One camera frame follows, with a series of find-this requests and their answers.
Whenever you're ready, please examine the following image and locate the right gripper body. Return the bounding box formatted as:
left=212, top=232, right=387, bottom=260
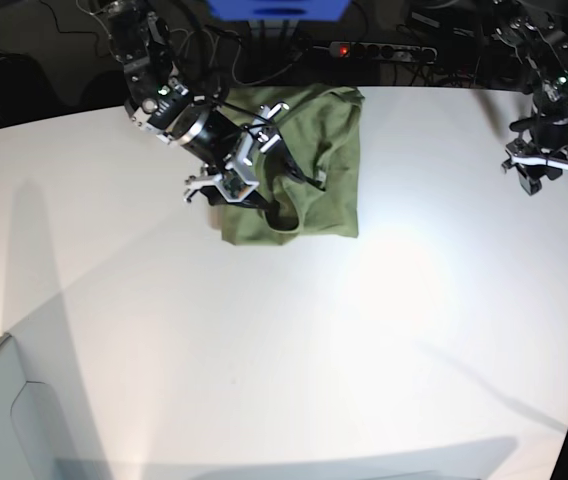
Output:
left=181, top=102, right=290, bottom=202

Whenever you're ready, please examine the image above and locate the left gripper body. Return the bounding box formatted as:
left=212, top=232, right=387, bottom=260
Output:
left=501, top=114, right=568, bottom=172

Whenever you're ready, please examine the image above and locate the green T-shirt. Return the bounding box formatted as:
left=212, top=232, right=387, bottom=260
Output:
left=218, top=84, right=365, bottom=246

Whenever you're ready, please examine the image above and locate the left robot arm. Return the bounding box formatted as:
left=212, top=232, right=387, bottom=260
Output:
left=271, top=1, right=568, bottom=194

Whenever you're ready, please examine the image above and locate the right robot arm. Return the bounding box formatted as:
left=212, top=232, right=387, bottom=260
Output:
left=100, top=1, right=363, bottom=211

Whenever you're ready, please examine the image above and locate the blue box overhead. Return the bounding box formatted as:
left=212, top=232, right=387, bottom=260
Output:
left=207, top=0, right=351, bottom=22

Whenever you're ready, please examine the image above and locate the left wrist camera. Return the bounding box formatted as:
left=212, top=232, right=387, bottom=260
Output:
left=218, top=171, right=259, bottom=203

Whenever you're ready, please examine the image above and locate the grey white cable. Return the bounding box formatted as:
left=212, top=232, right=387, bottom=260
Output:
left=163, top=27, right=310, bottom=92

